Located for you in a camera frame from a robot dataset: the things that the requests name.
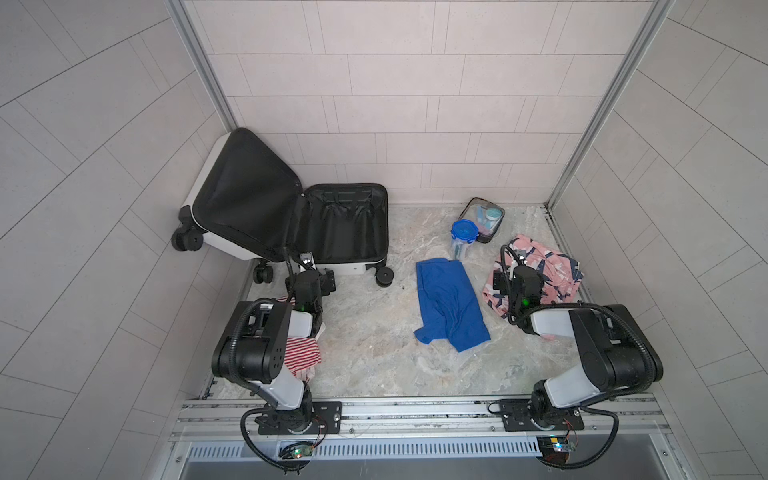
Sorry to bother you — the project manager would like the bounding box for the left circuit board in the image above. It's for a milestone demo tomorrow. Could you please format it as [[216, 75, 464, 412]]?
[[279, 442, 315, 461]]

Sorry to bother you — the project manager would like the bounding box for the clear toiletry pouch black trim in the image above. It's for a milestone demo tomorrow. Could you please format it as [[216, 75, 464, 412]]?
[[459, 197, 505, 244]]

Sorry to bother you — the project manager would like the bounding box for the pink navy patterned garment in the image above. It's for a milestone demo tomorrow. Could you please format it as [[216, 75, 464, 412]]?
[[482, 235, 583, 319]]

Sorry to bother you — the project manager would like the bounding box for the circuit board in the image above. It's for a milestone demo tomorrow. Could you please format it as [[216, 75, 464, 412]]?
[[536, 436, 578, 465], [279, 442, 315, 461]]

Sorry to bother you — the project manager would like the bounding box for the red white striped shirt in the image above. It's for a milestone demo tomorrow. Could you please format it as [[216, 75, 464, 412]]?
[[284, 310, 322, 382]]

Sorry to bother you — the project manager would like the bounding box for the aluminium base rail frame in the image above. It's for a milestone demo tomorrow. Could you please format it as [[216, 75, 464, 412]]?
[[145, 393, 695, 479]]

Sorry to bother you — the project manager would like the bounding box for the white suitcase with black lining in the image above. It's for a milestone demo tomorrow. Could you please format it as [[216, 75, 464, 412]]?
[[170, 128, 394, 287]]

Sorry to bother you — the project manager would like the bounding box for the corner metal profile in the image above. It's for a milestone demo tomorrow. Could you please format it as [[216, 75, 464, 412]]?
[[166, 0, 238, 131], [544, 0, 675, 211]]

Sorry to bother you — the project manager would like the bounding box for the blue t-shirt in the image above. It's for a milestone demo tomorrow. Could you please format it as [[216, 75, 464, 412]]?
[[414, 258, 491, 352]]

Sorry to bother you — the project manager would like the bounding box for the left corner metal profile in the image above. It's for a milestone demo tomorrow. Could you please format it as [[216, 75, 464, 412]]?
[[166, 0, 238, 131]]

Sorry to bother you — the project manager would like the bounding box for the right circuit board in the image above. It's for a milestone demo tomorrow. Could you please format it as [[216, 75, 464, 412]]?
[[536, 436, 578, 465]]

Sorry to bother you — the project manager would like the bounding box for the clear cup with blue lid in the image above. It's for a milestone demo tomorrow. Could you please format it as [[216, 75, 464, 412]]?
[[451, 219, 479, 261]]

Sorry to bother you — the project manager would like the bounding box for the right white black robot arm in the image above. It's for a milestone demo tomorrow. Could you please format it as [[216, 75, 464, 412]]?
[[490, 264, 663, 430]]

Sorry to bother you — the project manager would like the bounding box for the right corner metal profile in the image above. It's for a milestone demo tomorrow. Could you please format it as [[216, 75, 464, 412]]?
[[544, 0, 675, 211]]

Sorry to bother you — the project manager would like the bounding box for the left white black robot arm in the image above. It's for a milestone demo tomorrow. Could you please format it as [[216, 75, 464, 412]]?
[[211, 270, 342, 435]]

